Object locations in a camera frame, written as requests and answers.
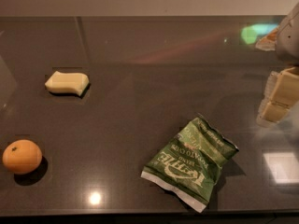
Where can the orange fruit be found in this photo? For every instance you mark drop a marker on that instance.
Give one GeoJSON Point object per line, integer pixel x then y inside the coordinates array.
{"type": "Point", "coordinates": [22, 157]}

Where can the green jalapeno chip bag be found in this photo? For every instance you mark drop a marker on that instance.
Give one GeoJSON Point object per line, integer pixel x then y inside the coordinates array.
{"type": "Point", "coordinates": [190, 164]}

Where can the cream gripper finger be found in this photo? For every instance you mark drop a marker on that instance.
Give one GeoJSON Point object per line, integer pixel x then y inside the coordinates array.
{"type": "Point", "coordinates": [283, 88]}
{"type": "Point", "coordinates": [271, 112]}

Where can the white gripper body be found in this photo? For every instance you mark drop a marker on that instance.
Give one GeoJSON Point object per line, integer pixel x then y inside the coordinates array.
{"type": "Point", "coordinates": [289, 37]}

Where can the pale yellow sponge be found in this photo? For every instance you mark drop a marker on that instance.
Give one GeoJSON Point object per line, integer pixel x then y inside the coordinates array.
{"type": "Point", "coordinates": [75, 83]}

